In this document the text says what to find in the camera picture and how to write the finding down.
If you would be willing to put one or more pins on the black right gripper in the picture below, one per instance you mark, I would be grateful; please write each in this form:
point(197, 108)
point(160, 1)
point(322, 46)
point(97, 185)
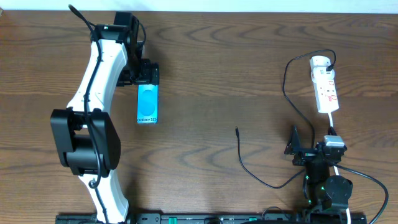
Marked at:
point(293, 144)

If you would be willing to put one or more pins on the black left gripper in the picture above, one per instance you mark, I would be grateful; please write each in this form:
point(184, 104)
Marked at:
point(147, 77)

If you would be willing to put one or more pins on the blue screen Galaxy smartphone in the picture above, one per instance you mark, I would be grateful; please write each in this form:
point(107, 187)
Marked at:
point(147, 104)

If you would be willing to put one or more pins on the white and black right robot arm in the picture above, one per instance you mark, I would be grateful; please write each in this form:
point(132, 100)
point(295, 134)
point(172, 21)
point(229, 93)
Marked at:
point(327, 194)

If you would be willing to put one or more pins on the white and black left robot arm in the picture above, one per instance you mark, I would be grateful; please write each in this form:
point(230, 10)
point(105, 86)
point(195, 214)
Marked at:
point(84, 135)

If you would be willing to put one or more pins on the white USB charger adapter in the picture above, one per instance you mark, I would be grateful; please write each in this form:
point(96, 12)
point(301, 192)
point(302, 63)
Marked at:
point(321, 61)

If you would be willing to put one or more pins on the white power strip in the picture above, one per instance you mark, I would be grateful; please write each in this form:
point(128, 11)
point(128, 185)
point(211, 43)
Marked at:
point(325, 90)

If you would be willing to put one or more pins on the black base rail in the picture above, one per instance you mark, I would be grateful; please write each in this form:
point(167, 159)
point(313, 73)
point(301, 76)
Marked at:
point(156, 218)

